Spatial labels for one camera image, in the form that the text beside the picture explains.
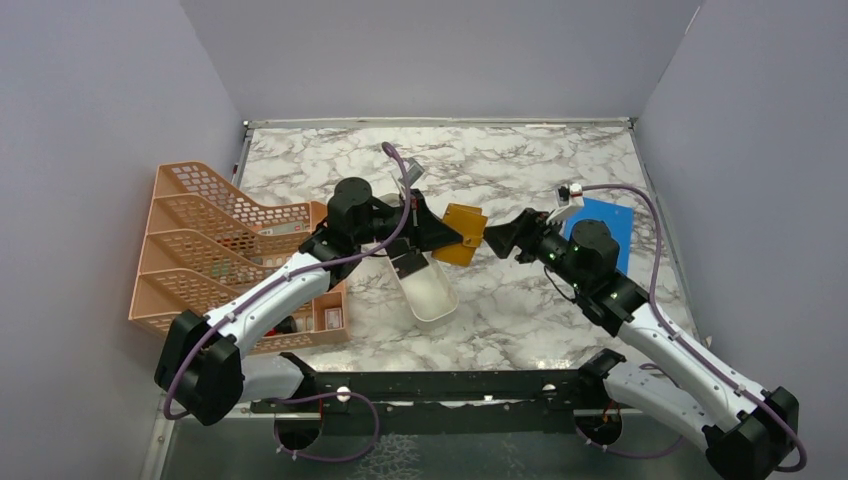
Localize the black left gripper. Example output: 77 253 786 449
354 189 463 254

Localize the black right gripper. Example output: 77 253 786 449
478 207 589 292

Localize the yellow leather card holder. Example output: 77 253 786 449
431 203 488 267

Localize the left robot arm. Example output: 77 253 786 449
154 177 464 425

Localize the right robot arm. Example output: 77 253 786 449
483 209 799 479

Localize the peach plastic file rack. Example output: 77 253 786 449
128 161 327 337

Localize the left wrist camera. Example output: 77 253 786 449
395 157 426 191

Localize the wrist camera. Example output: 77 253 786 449
395 157 426 191
546 183 585 225

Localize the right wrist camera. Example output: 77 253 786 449
546 183 585 225

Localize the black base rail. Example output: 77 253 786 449
250 353 623 443

